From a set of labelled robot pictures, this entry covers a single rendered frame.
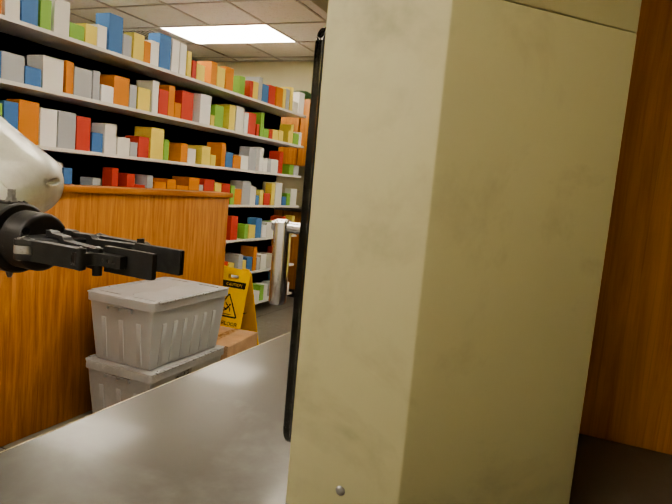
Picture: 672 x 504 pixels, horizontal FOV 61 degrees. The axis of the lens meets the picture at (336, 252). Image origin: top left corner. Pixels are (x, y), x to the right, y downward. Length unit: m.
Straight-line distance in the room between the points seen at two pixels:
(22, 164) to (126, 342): 1.96
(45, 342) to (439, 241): 2.60
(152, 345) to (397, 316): 2.33
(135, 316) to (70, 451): 2.10
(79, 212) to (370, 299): 2.54
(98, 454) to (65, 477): 0.05
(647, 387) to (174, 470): 0.60
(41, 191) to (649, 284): 0.87
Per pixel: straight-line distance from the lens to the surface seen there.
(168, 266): 0.71
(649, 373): 0.87
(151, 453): 0.69
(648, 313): 0.85
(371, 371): 0.52
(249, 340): 3.63
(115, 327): 2.88
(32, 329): 2.90
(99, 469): 0.67
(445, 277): 0.50
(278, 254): 0.59
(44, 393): 3.04
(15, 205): 0.84
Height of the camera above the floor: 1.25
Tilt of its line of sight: 6 degrees down
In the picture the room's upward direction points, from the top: 5 degrees clockwise
